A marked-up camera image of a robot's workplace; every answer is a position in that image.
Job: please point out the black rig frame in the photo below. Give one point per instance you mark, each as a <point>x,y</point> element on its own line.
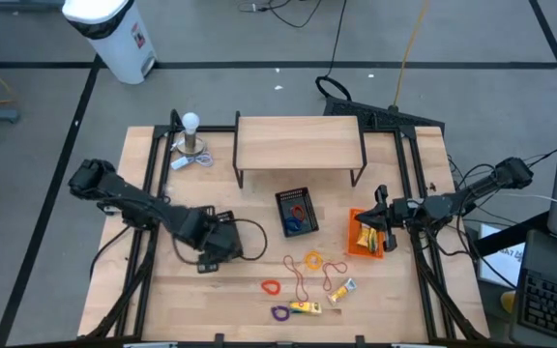
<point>211,129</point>

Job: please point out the white trash bin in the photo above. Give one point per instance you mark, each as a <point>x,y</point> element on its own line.
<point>114,43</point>

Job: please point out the black desk bar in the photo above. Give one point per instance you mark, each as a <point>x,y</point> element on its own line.
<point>506,239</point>

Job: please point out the black perforated panel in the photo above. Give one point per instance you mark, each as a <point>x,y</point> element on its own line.
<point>380,116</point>

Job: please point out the white paper sheet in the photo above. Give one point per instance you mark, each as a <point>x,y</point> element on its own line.
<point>503,263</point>

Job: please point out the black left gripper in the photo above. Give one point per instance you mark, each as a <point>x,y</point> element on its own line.
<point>223,241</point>

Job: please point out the open laptop with keyboard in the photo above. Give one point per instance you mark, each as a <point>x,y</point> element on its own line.
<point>549,304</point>

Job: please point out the grey floor object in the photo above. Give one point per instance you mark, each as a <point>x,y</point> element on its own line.
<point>27,5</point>

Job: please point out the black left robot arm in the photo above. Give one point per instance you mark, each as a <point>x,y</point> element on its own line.
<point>128,200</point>

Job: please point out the orange plastic mesh basket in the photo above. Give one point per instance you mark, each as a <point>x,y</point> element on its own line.
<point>352,246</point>

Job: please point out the wooden shelf riser black legs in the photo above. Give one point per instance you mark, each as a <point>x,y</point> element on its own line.
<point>298,142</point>

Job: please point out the white bulb table lamp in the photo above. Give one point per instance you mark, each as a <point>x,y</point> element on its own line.
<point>191,123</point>

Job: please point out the small yellow object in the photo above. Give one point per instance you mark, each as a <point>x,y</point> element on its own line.
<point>508,302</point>

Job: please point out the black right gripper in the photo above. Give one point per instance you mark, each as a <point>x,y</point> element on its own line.
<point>406,212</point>

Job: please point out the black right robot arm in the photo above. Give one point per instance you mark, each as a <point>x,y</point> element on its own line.
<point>477,191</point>

